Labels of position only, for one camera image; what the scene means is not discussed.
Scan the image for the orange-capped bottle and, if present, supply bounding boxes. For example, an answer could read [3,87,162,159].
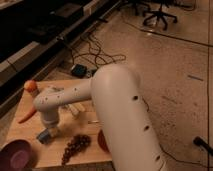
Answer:
[24,80,39,98]

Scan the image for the orange carrot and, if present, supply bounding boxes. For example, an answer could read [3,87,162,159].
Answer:
[18,107,37,124]

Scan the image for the black power box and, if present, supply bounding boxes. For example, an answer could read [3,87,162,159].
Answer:
[71,64,87,78]

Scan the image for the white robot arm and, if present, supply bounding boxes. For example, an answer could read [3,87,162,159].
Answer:
[34,64,169,171]

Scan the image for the black floor cables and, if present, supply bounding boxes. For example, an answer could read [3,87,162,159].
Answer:
[56,33,128,73]

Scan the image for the purple bowl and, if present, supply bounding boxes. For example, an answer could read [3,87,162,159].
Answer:
[0,139,32,171]

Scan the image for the cream plastic banana bunch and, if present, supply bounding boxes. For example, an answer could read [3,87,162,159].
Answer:
[66,103,86,117]

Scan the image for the black office chair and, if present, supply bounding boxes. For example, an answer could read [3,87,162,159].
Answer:
[143,0,178,31]

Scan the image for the bunch of dark grapes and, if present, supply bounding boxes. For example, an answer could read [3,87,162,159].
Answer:
[61,134,91,165]

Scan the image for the red-brown bowl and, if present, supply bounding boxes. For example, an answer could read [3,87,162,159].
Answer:
[97,130,109,153]

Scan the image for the black object on floor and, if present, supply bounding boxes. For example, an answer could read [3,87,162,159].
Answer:
[193,137,213,156]

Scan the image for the blue sponge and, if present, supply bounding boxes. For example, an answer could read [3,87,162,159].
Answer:
[36,129,52,144]

